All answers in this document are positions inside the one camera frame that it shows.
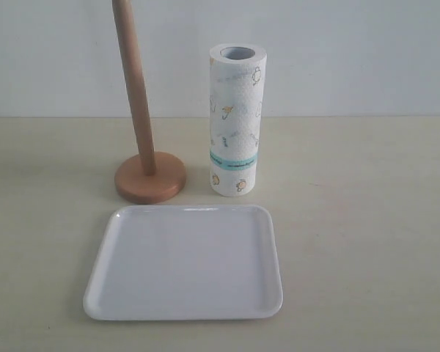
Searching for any printed white paper towel roll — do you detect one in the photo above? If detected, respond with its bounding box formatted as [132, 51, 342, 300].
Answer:
[209, 43, 267, 197]

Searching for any wooden paper towel holder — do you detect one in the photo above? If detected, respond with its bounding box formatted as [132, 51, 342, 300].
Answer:
[112, 1, 187, 205]

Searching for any white rectangular plastic tray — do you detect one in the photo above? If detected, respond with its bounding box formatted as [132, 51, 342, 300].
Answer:
[83, 205, 283, 321]

